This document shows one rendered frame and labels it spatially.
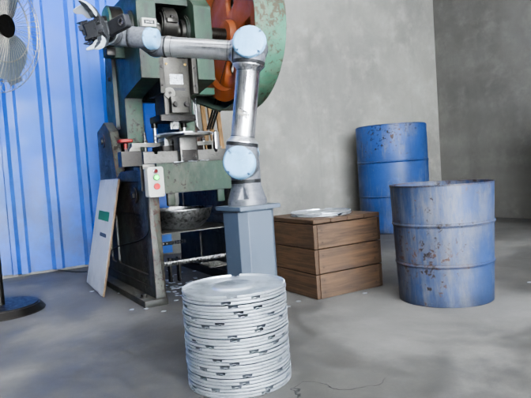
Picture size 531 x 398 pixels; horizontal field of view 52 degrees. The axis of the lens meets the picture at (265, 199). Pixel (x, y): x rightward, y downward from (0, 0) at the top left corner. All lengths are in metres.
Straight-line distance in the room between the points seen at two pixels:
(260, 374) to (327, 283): 1.02
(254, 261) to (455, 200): 0.80
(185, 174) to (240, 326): 1.32
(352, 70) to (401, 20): 0.81
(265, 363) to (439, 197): 1.02
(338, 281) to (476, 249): 0.61
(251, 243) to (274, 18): 1.21
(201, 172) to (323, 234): 0.69
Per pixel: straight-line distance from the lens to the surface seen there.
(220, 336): 1.43
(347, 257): 2.46
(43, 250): 3.83
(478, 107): 5.49
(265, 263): 2.06
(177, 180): 2.59
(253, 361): 1.45
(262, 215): 2.04
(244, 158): 1.89
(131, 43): 2.07
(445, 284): 2.21
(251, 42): 1.94
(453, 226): 2.16
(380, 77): 5.29
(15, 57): 2.85
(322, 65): 4.87
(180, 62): 2.84
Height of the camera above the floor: 0.58
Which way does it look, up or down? 3 degrees down
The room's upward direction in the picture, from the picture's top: 4 degrees counter-clockwise
